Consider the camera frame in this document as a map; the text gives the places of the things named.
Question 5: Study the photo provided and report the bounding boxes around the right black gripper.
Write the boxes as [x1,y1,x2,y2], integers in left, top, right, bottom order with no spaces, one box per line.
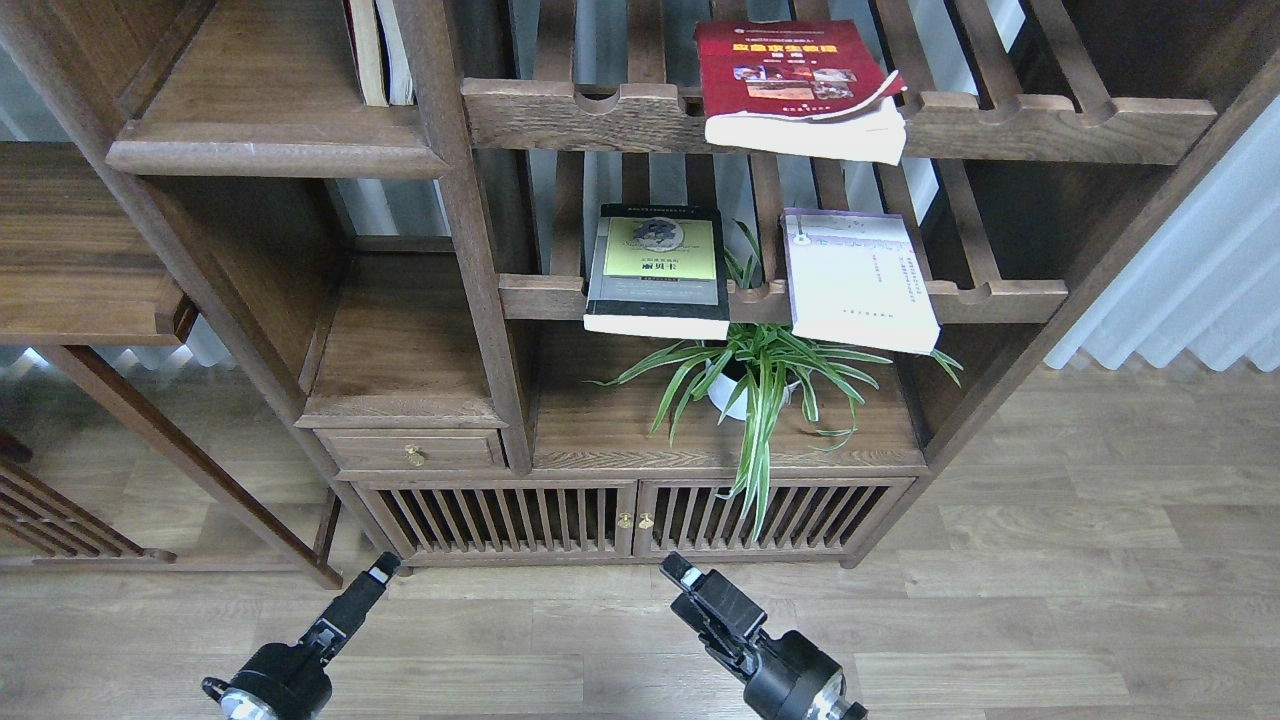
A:
[660,552,868,719]

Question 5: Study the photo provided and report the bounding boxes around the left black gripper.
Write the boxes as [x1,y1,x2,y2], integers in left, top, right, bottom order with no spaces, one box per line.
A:
[202,552,402,719]

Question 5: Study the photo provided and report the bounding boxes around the pale lilac cover book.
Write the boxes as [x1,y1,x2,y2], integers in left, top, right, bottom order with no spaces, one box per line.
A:
[781,208,940,355]

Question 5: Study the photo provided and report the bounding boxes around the red cover book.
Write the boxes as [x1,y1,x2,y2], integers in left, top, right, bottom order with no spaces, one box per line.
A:
[694,20,906,165]

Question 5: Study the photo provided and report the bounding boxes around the white plant pot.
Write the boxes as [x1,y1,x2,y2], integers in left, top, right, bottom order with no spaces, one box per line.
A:
[704,359,801,421]

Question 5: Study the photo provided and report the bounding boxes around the green spider plant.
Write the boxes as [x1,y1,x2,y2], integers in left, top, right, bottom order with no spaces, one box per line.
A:
[590,219,964,542]

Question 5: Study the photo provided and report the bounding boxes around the slatted wooden rack left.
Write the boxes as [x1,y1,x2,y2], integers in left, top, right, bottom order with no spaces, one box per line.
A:
[1,432,177,568]

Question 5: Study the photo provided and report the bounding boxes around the dark wooden bookshelf cabinet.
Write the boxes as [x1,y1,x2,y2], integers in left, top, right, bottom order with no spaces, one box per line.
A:
[3,1,1277,568]

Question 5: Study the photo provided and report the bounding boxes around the black and yellow book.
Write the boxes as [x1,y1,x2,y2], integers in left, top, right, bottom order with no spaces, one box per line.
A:
[582,204,730,341]

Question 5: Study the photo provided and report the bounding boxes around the wooden side table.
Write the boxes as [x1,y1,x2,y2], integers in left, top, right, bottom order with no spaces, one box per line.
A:
[1,141,340,588]

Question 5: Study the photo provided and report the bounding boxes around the white upright book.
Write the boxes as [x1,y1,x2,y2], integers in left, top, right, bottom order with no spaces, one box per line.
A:
[375,0,415,106]

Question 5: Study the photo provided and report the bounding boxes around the beige upright book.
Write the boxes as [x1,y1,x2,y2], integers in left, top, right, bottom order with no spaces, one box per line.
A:
[344,1,389,108]

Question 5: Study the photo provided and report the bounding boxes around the white curtain right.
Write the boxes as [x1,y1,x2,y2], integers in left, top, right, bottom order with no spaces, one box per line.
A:
[1046,102,1279,372]

